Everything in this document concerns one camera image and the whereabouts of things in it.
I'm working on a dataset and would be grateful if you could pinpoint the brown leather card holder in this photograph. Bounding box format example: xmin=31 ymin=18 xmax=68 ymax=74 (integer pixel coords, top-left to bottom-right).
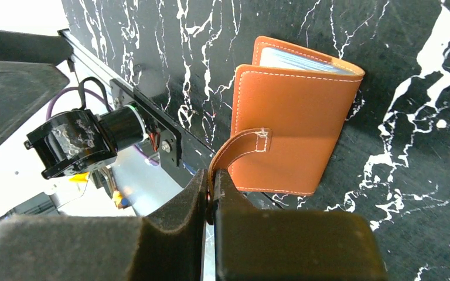
xmin=208 ymin=36 xmax=365 ymax=200

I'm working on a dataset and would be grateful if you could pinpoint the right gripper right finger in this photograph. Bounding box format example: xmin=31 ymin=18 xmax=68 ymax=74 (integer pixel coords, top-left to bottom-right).
xmin=213 ymin=169 xmax=388 ymax=280

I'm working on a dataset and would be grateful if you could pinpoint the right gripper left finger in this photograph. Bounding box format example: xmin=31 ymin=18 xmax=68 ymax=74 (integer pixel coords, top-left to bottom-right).
xmin=0 ymin=169 xmax=207 ymax=280

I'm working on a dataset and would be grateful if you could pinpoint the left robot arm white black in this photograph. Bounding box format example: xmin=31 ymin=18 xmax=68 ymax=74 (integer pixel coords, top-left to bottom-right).
xmin=0 ymin=30 xmax=73 ymax=145

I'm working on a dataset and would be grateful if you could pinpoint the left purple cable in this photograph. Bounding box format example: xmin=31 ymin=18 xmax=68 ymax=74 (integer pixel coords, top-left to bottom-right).
xmin=45 ymin=85 xmax=160 ymax=167

